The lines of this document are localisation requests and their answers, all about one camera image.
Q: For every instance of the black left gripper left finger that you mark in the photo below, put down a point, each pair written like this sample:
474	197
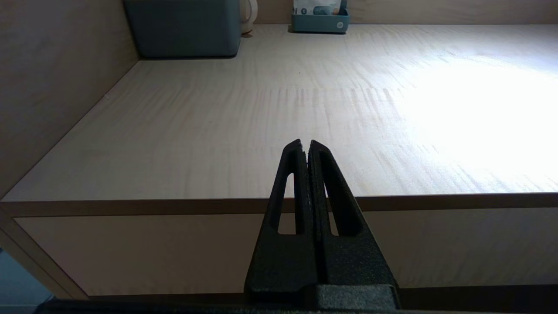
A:
283	261

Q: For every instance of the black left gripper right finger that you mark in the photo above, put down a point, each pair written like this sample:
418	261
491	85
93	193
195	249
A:
353	261

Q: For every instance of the light wood backsplash board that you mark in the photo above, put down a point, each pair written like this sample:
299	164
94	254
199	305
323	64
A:
436	11
52	87

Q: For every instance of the grey tissue box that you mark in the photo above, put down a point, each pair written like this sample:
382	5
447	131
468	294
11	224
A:
185	26

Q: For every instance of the small grey sachet tray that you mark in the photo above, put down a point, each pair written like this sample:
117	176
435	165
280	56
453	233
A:
320	22

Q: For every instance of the white sachets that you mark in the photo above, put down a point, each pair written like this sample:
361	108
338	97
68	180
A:
316	6

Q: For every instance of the light wood cabinet front panel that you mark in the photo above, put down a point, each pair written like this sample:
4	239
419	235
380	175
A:
130	253

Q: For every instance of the white ceramic mug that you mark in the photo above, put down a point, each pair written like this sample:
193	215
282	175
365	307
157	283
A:
248	17

